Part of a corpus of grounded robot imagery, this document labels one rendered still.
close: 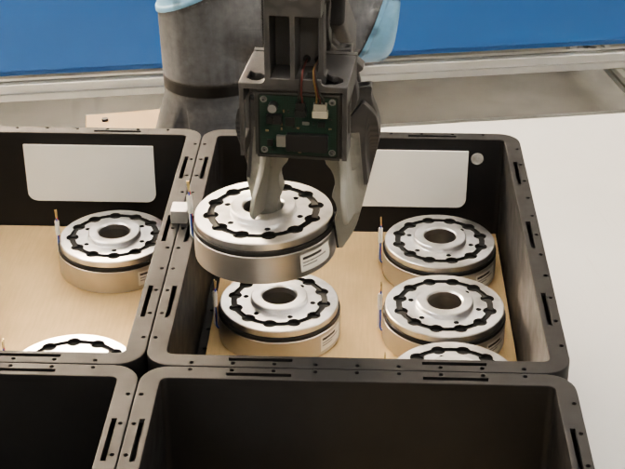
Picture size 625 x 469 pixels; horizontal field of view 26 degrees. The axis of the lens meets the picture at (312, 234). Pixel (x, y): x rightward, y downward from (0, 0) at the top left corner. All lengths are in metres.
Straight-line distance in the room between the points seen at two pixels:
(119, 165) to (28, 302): 0.17
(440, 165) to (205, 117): 0.31
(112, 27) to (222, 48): 1.60
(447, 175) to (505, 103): 2.45
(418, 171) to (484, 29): 1.90
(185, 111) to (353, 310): 0.40
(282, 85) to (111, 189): 0.49
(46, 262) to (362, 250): 0.30
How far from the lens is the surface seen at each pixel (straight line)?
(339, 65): 0.90
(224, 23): 1.45
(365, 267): 1.26
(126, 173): 1.32
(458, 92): 3.80
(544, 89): 3.86
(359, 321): 1.18
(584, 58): 3.27
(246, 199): 0.99
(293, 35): 0.85
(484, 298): 1.17
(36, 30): 3.06
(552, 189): 1.72
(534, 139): 1.85
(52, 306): 1.23
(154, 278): 1.06
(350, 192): 0.94
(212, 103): 1.49
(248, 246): 0.94
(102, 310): 1.21
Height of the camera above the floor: 1.47
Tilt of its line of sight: 29 degrees down
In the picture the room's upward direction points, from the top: straight up
